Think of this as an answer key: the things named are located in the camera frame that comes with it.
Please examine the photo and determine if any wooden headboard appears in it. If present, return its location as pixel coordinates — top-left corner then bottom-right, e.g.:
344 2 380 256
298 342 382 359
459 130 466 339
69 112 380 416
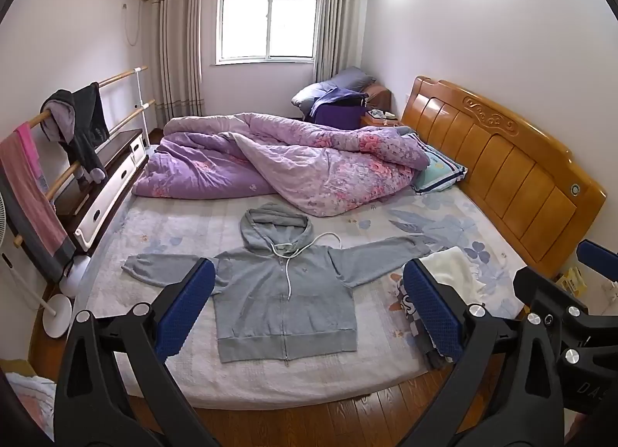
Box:
401 75 606 279

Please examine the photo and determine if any purple floral quilt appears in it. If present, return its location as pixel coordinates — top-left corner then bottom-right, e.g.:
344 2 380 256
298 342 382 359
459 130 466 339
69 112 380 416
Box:
131 112 430 218

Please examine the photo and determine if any white folded cloth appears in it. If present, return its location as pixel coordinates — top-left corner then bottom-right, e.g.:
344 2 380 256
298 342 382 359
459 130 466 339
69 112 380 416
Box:
418 245 486 300

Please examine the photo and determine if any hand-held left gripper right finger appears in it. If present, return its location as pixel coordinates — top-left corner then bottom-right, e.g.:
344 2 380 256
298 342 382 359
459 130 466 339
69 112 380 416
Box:
402 259 570 447

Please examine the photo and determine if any grey zip hoodie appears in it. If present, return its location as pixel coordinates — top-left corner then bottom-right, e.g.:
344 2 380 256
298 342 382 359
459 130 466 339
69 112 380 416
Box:
121 202 433 363

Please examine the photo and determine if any dark hanging jacket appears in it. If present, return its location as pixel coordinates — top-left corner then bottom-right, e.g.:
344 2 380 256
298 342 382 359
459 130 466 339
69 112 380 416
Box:
41 81 109 185

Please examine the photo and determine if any pale printed cloth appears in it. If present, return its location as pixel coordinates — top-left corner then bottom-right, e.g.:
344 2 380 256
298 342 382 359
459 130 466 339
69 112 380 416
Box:
5 374 56 439

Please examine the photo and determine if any wooden nightstand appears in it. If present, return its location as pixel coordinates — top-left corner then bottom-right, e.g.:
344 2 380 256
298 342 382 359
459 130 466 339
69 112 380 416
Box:
360 109 404 128

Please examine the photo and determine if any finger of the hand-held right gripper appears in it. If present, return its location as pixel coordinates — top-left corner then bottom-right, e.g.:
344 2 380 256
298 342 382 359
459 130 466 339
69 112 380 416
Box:
577 239 618 284
513 265 587 332

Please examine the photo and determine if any pink grey towel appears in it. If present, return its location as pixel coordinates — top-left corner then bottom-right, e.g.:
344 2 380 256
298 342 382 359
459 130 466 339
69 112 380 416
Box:
0 121 78 284

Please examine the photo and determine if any white standing fan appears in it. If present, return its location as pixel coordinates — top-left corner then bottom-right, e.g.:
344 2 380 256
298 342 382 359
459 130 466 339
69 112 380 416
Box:
0 193 73 339

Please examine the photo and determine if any dark purple cloth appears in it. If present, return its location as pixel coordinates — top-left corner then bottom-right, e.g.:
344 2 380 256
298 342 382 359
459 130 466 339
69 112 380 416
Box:
311 90 368 129

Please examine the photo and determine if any grey striped curtain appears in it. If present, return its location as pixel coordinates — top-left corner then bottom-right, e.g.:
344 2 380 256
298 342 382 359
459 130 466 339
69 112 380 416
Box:
149 0 206 129
314 0 370 83

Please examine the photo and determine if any grey blue pillow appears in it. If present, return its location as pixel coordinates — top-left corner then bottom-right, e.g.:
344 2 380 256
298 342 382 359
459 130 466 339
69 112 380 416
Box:
328 66 377 91
291 83 339 110

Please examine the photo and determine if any blue striped pillow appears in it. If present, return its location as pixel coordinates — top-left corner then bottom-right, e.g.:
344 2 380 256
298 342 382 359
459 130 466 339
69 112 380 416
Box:
410 131 469 194

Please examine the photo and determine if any yellow box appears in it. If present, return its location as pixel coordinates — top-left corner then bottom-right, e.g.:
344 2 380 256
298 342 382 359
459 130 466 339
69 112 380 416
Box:
555 266 587 298

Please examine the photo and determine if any bed with floral sheet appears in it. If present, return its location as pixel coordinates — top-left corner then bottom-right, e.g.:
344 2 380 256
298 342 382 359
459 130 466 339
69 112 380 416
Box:
72 181 532 411

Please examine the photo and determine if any wooden double rail rack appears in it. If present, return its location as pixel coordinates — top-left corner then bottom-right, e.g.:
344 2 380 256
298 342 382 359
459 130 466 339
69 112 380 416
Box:
14 66 156 246

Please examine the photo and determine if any white cabinet with dark top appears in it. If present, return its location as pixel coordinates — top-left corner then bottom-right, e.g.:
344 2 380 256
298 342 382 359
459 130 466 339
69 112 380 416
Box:
53 129 148 255

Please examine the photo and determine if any brown armchair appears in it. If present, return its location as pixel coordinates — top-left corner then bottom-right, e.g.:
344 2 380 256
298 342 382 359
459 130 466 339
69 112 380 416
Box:
364 83 393 112

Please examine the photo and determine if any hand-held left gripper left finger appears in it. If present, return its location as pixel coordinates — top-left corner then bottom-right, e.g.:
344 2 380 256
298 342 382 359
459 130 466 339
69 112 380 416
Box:
53 256 218 447

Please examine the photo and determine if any window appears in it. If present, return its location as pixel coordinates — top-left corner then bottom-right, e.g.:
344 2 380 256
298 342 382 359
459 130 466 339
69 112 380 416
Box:
217 0 322 64

